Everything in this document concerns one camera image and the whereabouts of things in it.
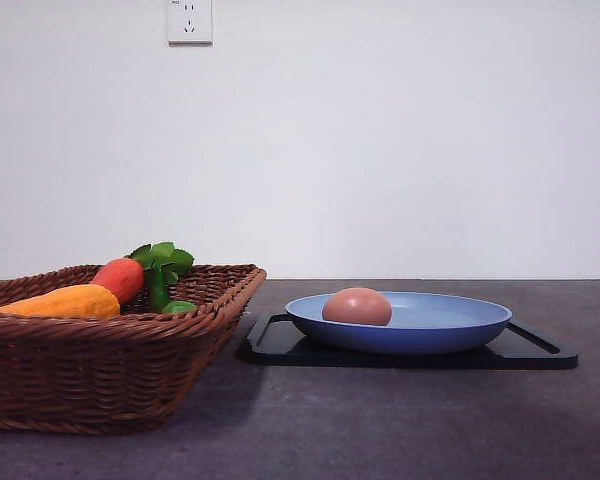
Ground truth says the green leafy toy vegetable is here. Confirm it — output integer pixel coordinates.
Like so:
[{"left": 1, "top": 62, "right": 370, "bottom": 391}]
[{"left": 124, "top": 242, "right": 197, "bottom": 314}]

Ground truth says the blue plate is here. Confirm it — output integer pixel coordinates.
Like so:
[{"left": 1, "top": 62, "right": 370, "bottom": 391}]
[{"left": 285, "top": 292, "right": 512, "bottom": 355}]

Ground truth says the black tray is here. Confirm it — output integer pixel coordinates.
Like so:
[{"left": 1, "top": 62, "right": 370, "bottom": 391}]
[{"left": 244, "top": 313, "right": 579, "bottom": 370}]

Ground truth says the yellow orange toy vegetable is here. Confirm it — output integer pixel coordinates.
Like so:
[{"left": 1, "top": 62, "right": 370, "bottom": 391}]
[{"left": 0, "top": 284, "right": 121, "bottom": 317}]

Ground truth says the white wall socket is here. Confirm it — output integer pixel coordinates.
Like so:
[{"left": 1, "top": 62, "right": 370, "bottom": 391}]
[{"left": 168, "top": 0, "right": 214, "bottom": 48}]

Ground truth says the brown egg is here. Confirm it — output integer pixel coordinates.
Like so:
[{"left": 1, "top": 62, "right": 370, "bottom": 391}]
[{"left": 322, "top": 287, "right": 392, "bottom": 326}]

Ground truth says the orange toy carrot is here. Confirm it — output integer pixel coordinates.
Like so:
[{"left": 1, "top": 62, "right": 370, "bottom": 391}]
[{"left": 90, "top": 257, "right": 145, "bottom": 303}]

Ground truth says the brown wicker basket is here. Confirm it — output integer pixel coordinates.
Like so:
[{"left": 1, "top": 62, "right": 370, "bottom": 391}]
[{"left": 0, "top": 264, "right": 267, "bottom": 434}]

